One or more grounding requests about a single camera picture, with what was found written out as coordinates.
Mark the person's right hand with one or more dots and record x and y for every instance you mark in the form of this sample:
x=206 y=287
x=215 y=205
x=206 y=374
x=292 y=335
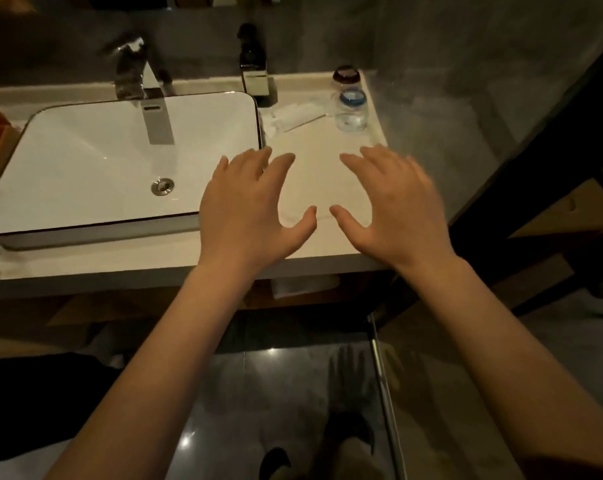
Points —
x=406 y=219

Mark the glass cup with dark lid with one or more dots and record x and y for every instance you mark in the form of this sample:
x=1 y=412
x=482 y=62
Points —
x=346 y=74

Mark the person's right forearm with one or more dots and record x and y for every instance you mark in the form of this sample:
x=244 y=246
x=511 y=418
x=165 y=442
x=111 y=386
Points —
x=506 y=369

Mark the chrome faucet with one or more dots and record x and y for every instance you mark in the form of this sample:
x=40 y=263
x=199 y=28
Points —
x=154 y=114

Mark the white paper packet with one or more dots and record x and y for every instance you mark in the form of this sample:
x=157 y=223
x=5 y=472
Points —
x=296 y=116

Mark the person's left forearm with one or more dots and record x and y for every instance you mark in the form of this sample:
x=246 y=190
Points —
x=156 y=374

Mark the person's left hand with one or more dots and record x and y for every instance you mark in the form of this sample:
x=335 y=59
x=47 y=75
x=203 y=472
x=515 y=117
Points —
x=241 y=224

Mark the black soap dispenser bottle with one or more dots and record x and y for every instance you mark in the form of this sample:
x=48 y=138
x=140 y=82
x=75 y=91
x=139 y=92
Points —
x=253 y=59

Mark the white sink basin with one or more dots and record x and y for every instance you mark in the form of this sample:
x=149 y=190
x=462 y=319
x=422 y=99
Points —
x=91 y=164

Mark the wooden side table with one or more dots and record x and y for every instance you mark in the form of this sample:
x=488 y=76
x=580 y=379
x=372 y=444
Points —
x=571 y=209

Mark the black partition frame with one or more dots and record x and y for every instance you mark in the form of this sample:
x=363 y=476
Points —
x=531 y=174

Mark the glass cup with blue lid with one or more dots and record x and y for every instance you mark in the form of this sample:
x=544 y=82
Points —
x=351 y=112

